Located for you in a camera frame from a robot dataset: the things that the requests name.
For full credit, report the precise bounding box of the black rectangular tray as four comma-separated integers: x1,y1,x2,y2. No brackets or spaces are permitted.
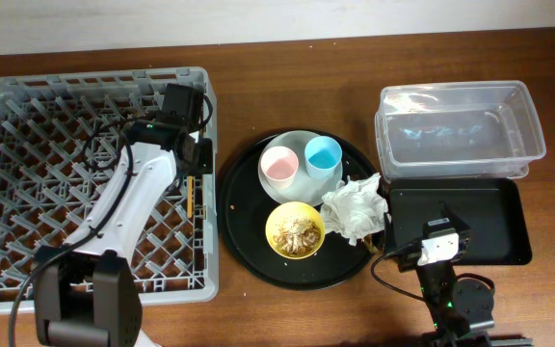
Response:
387,178,532,266

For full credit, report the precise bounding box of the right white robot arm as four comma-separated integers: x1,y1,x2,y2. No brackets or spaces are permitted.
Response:
381,202,534,346

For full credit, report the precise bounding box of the round black serving tray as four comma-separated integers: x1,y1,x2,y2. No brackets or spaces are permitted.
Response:
216,132,372,290

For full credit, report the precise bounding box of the yellow plastic bowl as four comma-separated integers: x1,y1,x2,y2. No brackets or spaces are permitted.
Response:
265,201,326,260

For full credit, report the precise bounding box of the pink plastic cup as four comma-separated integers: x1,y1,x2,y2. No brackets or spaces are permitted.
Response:
260,146,299,190

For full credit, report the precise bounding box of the white paper napkin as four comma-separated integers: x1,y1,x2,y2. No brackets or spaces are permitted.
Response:
320,173,388,246

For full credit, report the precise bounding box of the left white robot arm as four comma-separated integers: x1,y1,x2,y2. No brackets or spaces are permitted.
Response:
27,84,214,347

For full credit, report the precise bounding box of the food scraps and rice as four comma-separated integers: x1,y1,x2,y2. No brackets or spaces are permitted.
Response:
273,218,321,256

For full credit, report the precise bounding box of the blue plastic cup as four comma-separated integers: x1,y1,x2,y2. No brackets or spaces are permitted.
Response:
304,136,342,179

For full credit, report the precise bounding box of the clear plastic storage bin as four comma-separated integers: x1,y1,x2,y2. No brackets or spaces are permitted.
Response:
375,80,546,182

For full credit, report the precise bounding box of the light grey round plate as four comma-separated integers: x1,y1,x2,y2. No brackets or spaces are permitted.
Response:
258,130,343,206

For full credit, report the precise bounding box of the grey plastic dishwasher rack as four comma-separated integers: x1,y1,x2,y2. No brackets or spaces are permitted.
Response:
0,67,219,315

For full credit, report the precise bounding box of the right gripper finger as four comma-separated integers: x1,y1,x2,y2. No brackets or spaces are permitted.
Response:
439,201,470,234
383,212,396,253

